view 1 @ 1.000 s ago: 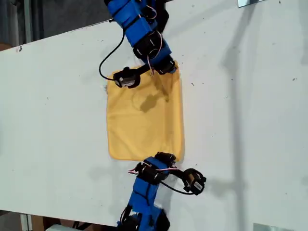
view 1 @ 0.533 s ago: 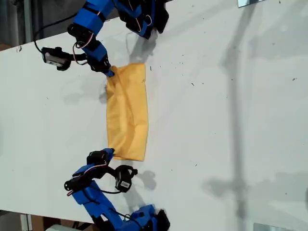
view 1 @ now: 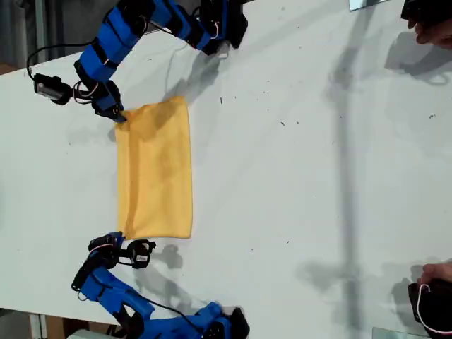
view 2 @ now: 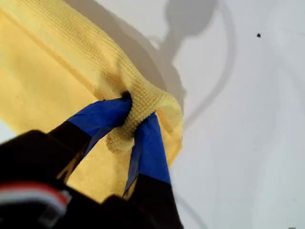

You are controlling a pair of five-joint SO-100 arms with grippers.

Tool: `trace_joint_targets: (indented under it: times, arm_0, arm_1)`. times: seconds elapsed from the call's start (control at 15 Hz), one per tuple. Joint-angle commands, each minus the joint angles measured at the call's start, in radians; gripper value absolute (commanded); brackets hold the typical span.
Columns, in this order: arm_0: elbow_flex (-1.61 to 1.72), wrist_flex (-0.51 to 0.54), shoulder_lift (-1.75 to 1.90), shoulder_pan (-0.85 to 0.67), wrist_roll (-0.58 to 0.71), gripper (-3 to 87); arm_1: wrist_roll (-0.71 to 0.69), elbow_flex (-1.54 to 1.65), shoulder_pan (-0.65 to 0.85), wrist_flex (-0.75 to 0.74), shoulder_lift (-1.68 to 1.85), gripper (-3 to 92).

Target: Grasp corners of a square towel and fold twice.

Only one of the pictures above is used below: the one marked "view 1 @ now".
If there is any yellow square towel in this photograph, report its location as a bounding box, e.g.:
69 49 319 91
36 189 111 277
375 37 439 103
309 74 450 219
114 95 194 241

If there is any person's left hand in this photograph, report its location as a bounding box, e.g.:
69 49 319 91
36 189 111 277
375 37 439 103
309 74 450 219
416 261 452 287

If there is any person's right hand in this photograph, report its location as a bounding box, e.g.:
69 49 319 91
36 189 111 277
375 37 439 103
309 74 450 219
405 13 452 49

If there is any white box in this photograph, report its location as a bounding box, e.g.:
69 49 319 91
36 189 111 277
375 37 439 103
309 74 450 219
66 328 111 339

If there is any white table leg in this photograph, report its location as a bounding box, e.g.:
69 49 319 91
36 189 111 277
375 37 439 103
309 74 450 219
29 312 49 339

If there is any grey black wrist camera box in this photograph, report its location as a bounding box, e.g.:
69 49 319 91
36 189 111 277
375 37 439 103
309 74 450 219
32 73 72 106

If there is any black camera cable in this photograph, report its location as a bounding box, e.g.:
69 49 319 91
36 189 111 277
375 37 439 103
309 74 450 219
26 41 97 81

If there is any pink white wire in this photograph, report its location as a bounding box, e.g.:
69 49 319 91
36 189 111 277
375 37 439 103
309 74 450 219
415 283 452 335

